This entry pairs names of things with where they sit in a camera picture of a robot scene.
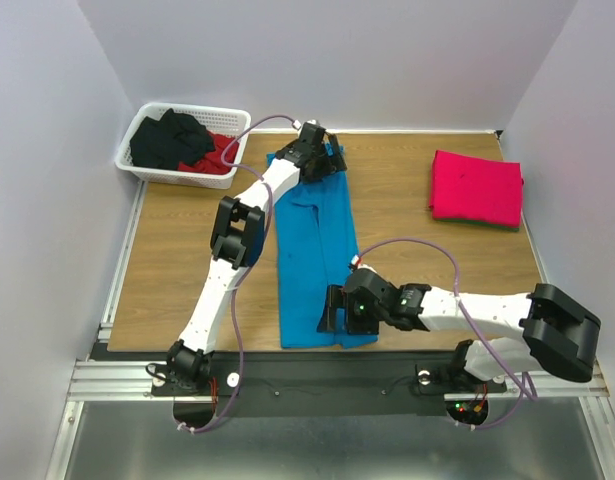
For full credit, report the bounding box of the blue t shirt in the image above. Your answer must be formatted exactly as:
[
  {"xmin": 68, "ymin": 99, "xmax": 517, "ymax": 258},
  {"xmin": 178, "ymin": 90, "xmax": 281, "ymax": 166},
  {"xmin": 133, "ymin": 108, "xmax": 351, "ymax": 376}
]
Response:
[{"xmin": 274, "ymin": 172, "xmax": 378, "ymax": 349}]

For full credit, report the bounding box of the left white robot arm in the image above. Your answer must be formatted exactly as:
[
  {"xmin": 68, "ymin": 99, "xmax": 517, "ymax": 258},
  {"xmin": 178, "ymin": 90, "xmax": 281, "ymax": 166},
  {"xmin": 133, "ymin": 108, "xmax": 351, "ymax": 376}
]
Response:
[{"xmin": 146, "ymin": 120, "xmax": 346, "ymax": 394}]

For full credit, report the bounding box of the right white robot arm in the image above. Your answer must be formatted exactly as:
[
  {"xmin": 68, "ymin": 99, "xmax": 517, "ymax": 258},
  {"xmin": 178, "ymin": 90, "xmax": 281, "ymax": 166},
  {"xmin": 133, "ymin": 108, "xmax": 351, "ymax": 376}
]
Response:
[{"xmin": 316, "ymin": 266, "xmax": 601, "ymax": 391}]

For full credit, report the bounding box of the dark red t shirt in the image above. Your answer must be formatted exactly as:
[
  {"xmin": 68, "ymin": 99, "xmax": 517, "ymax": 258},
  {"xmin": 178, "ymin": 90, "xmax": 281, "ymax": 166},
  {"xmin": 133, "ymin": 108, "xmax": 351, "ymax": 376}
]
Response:
[{"xmin": 178, "ymin": 133, "xmax": 239, "ymax": 175}]

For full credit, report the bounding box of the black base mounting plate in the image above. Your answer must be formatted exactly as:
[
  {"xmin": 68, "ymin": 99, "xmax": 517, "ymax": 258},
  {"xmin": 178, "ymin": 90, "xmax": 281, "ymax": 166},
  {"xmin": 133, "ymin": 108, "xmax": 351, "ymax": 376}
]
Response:
[{"xmin": 146, "ymin": 351, "xmax": 506, "ymax": 421}]

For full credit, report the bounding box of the white plastic laundry basket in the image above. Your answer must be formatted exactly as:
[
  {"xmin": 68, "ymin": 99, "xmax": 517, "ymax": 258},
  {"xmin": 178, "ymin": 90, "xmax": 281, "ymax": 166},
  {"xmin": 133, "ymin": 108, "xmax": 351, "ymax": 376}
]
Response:
[{"xmin": 114, "ymin": 102, "xmax": 251, "ymax": 190}]

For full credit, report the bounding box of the black t shirt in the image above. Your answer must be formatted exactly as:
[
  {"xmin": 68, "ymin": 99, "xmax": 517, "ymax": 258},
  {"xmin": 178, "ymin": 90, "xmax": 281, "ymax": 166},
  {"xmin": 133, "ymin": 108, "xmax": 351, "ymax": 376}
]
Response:
[{"xmin": 130, "ymin": 109, "xmax": 216, "ymax": 171}]

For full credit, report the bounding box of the folded pink t shirt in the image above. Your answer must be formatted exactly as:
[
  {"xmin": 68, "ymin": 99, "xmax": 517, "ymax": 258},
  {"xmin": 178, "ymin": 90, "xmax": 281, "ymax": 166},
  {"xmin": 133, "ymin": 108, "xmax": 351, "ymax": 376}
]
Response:
[{"xmin": 429, "ymin": 150, "xmax": 524, "ymax": 231}]

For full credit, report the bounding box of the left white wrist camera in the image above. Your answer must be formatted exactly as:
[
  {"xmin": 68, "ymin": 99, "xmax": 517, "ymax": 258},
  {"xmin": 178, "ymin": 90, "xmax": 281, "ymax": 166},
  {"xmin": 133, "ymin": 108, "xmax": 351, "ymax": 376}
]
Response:
[{"xmin": 292, "ymin": 119, "xmax": 320, "ymax": 131}]

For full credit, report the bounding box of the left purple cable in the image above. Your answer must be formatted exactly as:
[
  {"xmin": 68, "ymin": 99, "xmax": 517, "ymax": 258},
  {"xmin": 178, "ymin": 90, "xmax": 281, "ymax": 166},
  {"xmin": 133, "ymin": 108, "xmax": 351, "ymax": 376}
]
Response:
[{"xmin": 174, "ymin": 114, "xmax": 304, "ymax": 435}]

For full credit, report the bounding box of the purple cable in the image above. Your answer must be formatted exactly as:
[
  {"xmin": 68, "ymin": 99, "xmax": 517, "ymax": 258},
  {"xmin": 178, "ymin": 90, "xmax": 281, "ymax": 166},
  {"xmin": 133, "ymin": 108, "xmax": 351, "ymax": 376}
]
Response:
[
  {"xmin": 174, "ymin": 114, "xmax": 304, "ymax": 435},
  {"xmin": 356, "ymin": 237, "xmax": 540, "ymax": 432}
]

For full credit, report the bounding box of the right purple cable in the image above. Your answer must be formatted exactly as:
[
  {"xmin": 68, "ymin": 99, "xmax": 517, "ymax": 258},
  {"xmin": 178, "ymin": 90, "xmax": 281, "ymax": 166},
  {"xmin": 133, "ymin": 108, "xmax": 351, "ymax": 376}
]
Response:
[{"xmin": 356, "ymin": 237, "xmax": 540, "ymax": 432}]

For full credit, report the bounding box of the aluminium extrusion frame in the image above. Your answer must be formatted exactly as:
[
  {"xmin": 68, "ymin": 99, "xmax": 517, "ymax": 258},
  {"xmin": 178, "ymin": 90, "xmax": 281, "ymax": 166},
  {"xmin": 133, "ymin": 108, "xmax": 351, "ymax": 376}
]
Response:
[{"xmin": 45, "ymin": 181, "xmax": 151, "ymax": 479}]

